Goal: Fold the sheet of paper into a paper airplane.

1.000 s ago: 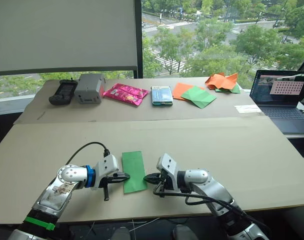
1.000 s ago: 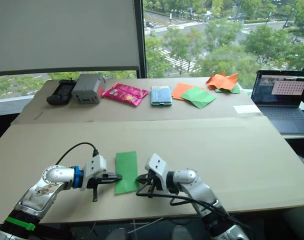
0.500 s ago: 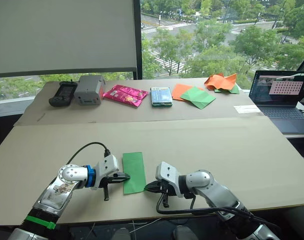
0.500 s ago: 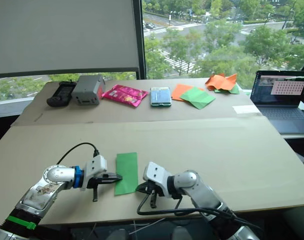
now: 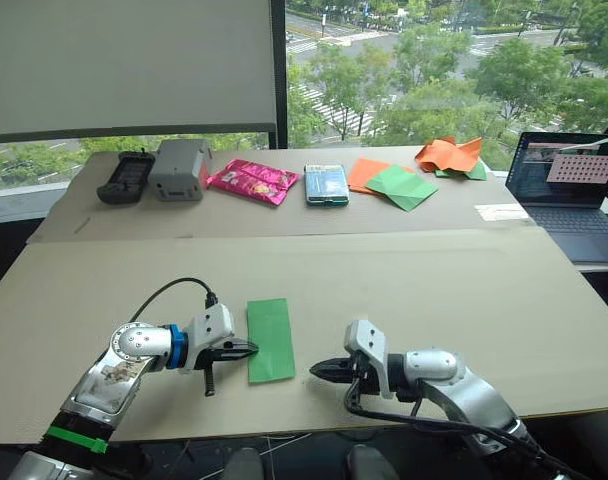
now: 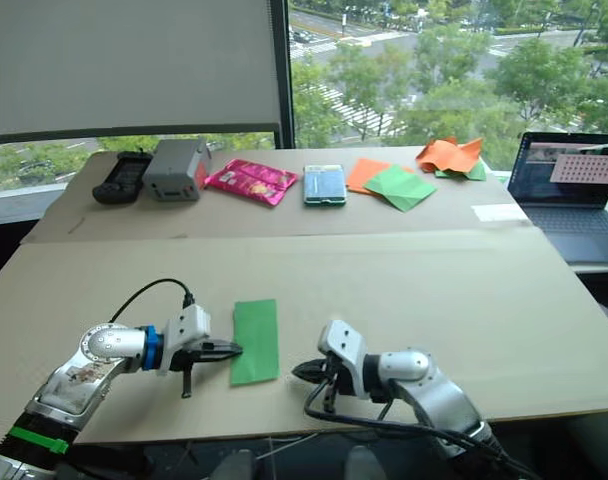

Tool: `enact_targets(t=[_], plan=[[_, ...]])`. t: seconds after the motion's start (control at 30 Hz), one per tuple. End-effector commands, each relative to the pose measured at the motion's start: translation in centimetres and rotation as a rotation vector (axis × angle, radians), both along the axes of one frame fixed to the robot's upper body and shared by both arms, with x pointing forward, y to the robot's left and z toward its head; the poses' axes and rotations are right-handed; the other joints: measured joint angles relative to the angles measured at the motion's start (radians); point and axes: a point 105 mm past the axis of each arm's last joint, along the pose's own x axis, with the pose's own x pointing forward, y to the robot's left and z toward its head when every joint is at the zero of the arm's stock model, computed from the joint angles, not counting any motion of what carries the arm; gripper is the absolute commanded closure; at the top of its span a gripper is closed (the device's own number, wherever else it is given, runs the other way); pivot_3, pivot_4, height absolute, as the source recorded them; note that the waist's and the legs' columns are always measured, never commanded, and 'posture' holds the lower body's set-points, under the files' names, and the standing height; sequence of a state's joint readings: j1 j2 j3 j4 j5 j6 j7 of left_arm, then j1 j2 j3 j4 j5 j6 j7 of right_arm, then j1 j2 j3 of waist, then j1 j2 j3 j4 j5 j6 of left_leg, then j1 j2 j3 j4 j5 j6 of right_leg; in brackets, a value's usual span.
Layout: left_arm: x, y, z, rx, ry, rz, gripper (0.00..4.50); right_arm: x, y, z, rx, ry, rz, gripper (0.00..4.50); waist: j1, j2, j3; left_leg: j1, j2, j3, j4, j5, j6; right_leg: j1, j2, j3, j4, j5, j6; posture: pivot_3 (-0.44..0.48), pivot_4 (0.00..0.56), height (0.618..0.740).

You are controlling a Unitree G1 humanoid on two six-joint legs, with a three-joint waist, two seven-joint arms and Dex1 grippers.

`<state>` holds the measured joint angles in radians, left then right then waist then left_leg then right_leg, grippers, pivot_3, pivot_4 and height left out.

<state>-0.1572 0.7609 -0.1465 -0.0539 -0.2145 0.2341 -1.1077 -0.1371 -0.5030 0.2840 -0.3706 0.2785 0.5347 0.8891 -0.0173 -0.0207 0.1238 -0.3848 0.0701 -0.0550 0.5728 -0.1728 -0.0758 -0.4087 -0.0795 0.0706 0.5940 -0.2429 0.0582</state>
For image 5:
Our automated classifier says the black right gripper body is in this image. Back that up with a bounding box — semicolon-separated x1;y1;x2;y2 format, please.
350;351;374;397

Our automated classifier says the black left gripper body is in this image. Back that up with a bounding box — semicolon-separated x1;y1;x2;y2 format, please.
197;338;238;399

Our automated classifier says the green paper sheet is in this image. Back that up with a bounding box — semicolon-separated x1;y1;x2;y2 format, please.
245;298;297;385
364;163;440;213

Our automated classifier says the brown cardboard sheet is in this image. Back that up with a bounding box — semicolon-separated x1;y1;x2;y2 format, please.
0;227;608;445
26;144;550;245

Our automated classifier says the flat green paper sheet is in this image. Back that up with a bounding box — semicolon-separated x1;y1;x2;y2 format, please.
364;163;440;213

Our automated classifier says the flat orange paper sheet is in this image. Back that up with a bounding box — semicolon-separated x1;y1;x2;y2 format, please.
347;158;418;196

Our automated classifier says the crumpled green paper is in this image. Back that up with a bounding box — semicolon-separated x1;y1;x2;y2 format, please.
433;159;488;182

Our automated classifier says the crumpled orange paper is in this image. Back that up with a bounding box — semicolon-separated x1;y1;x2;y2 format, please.
414;136;484;175

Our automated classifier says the dark rounded shape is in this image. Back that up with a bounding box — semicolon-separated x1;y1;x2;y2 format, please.
346;443;394;480

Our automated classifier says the pink snack packet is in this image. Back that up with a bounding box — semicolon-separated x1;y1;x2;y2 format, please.
205;158;301;207

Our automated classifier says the teal packaged box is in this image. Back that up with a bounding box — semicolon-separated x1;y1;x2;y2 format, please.
303;162;351;207

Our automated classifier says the grey box device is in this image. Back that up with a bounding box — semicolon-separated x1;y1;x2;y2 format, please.
148;139;213;202

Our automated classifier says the black handheld controller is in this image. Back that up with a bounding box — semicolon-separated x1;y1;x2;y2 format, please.
96;148;157;205

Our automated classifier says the dark open laptop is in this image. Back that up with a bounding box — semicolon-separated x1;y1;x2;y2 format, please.
504;131;608;265

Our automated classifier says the white roller blind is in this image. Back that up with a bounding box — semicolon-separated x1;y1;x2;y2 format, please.
0;0;278;137

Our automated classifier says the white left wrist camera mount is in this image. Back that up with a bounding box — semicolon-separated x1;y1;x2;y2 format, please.
183;302;237;372

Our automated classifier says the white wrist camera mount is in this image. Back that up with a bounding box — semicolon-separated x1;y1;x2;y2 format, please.
183;302;237;372
343;319;390;399

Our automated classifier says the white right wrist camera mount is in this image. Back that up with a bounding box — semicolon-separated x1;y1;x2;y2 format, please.
343;319;390;399

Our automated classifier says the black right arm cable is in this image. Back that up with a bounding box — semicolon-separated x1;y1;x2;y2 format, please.
343;378;590;480

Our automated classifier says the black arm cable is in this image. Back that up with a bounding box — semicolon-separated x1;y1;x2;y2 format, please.
127;277;219;326
343;378;590;480

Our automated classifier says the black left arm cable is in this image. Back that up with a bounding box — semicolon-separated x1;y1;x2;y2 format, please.
127;277;219;326

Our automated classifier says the dark window frame post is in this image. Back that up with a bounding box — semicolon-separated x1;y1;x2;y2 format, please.
270;0;290;150

